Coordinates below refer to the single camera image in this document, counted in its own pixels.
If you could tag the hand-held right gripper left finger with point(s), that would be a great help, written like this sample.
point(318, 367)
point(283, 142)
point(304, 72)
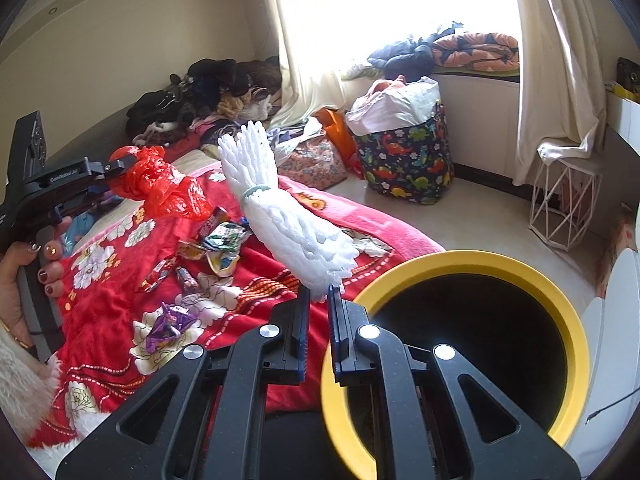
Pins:
point(301, 340)

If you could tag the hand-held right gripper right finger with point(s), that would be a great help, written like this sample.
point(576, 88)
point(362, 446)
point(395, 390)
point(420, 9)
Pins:
point(340, 340)

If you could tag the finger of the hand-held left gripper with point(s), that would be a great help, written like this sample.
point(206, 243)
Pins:
point(102, 199)
point(121, 162)

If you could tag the red plastic bag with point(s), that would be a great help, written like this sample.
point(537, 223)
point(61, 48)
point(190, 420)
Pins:
point(160, 185)

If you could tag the white foam net bundle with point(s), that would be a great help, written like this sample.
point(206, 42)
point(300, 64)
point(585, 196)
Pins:
point(295, 240)

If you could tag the yellow trash bin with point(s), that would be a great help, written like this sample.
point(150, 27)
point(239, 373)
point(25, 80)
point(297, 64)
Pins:
point(450, 260)

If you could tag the person's left forearm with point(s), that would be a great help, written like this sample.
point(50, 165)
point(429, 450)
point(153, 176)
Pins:
point(20, 385)

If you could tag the person's left hand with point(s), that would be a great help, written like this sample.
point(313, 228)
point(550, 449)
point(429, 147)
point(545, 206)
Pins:
point(50, 272)

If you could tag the teal purple cloth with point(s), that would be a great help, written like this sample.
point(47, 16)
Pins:
point(82, 227)

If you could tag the red floral blanket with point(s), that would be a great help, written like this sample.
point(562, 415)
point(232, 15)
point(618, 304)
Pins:
point(125, 270)

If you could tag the orange yellow wrapper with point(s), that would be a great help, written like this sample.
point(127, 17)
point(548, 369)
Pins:
point(192, 250)

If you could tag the red white wrapper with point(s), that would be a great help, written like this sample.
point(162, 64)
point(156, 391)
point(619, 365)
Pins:
point(214, 217)

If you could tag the yellow blue wrapper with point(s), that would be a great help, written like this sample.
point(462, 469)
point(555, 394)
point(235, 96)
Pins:
point(225, 262)

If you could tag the pile of clothes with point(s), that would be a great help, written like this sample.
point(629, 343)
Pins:
point(200, 85)

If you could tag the small candy wrapper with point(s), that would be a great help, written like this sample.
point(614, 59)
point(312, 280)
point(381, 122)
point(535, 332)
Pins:
point(185, 277)

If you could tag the green silver crumpled wrapper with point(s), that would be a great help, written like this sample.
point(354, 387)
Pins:
point(229, 237)

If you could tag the purple crumpled wrapper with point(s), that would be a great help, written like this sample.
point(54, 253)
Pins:
point(170, 330)

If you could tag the pale green rubber band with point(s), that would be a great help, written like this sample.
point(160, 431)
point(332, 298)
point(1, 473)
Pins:
point(255, 191)

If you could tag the pale crumpled cloth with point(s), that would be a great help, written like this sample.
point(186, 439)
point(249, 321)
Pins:
point(292, 135)

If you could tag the pink floral bag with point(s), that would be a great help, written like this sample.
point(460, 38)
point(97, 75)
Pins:
point(312, 165)

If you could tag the dinosaur print basket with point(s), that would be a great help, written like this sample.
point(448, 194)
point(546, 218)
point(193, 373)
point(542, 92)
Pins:
point(405, 160)

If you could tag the cream curtain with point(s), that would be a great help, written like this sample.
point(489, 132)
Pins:
point(305, 75)
point(555, 60)

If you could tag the orange bag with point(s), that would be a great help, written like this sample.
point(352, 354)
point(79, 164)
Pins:
point(340, 132)

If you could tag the white plastic bag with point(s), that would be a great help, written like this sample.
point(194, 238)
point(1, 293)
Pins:
point(395, 105)

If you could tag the white window seat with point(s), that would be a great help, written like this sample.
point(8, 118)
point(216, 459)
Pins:
point(480, 120)

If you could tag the white rounded furniture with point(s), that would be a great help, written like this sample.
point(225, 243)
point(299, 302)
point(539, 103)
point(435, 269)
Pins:
point(615, 310)

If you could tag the dark blue jacket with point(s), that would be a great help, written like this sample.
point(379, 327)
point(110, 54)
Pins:
point(400, 55)

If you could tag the orange patterned quilt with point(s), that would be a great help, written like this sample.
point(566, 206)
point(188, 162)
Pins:
point(475, 52)

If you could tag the window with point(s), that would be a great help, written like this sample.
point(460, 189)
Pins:
point(450, 10)

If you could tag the white desk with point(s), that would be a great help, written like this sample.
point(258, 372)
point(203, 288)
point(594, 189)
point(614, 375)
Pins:
point(625, 120)

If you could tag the black yellow box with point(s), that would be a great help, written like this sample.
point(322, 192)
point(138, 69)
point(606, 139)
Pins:
point(629, 75)

